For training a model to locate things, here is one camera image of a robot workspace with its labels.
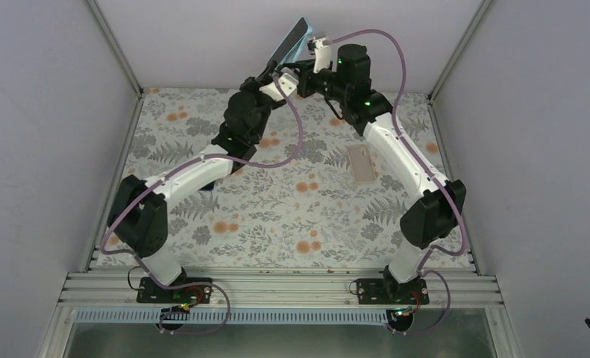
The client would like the aluminium frame post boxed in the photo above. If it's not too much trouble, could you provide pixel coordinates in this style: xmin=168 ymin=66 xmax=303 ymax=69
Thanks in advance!
xmin=428 ymin=0 xmax=494 ymax=104
xmin=85 ymin=0 xmax=143 ymax=97

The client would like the blue phone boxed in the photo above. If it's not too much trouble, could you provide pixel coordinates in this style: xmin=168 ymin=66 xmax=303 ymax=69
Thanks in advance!
xmin=200 ymin=181 xmax=216 ymax=192

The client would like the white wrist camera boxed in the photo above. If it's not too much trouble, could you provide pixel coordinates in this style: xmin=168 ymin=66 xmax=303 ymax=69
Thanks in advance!
xmin=307 ymin=33 xmax=332 ymax=74
xmin=260 ymin=70 xmax=299 ymax=101

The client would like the beige phone case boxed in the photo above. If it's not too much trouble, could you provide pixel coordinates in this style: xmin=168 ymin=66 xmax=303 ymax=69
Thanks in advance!
xmin=347 ymin=145 xmax=376 ymax=183

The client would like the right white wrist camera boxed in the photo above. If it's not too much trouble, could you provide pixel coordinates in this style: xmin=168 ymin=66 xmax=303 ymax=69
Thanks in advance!
xmin=307 ymin=33 xmax=332 ymax=74

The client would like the floral patterned table mat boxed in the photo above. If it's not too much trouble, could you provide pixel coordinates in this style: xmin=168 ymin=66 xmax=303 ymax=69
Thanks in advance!
xmin=122 ymin=88 xmax=444 ymax=269

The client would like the right aluminium frame post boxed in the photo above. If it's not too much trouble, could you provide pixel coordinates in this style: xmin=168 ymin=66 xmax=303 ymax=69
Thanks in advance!
xmin=428 ymin=0 xmax=494 ymax=104

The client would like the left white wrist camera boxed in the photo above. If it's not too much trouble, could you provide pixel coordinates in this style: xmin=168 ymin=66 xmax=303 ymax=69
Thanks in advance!
xmin=260 ymin=70 xmax=299 ymax=101

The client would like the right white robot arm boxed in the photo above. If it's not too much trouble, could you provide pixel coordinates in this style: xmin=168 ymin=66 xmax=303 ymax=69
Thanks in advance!
xmin=286 ymin=44 xmax=466 ymax=304

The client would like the aluminium front rail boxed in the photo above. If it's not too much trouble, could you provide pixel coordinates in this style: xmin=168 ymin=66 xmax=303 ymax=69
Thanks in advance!
xmin=58 ymin=268 xmax=504 ymax=309

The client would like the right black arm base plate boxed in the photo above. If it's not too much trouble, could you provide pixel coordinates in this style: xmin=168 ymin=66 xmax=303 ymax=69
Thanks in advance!
xmin=356 ymin=278 xmax=430 ymax=305

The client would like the light-blue slotted cable duct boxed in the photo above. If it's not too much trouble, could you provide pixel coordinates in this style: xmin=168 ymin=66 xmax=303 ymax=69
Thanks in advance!
xmin=73 ymin=307 xmax=388 ymax=326

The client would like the left aluminium frame post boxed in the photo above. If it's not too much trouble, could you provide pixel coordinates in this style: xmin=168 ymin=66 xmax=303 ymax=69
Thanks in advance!
xmin=85 ymin=0 xmax=143 ymax=97

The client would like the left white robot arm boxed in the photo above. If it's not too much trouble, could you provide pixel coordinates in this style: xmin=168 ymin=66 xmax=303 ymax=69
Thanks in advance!
xmin=102 ymin=61 xmax=300 ymax=302

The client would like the black phone light-blue case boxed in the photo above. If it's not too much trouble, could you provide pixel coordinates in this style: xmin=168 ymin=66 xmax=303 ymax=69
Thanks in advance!
xmin=267 ymin=17 xmax=313 ymax=69

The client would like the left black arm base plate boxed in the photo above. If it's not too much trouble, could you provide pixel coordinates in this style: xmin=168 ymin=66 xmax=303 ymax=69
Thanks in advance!
xmin=136 ymin=277 xmax=213 ymax=306

